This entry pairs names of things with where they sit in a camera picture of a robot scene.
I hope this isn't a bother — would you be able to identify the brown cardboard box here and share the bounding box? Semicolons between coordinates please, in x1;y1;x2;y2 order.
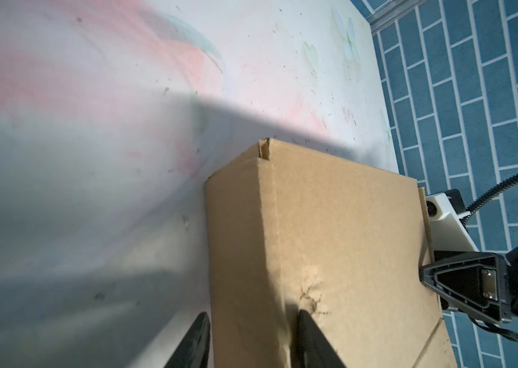
205;139;457;367

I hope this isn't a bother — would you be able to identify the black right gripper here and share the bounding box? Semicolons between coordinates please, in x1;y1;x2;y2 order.
419;246;518;324

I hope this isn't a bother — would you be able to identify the aluminium corner post right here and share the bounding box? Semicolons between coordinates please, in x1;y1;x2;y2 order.
366;0;427;35

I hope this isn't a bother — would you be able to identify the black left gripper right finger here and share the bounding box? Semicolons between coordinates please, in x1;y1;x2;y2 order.
291;309;346;368

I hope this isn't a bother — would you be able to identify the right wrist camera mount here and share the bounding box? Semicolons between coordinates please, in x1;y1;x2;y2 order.
425;190;479;252

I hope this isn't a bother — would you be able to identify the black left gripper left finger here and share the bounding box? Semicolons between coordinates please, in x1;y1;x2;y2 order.
165;312;211;368

